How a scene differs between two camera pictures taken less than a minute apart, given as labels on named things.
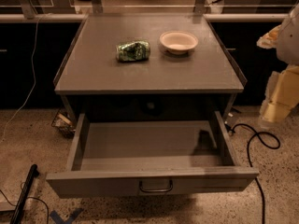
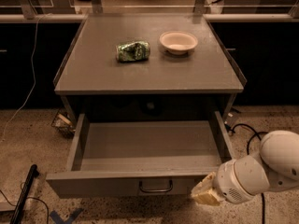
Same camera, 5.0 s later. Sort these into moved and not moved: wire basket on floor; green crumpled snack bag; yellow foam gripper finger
Moved: yellow foam gripper finger
Not moved: green crumpled snack bag; wire basket on floor
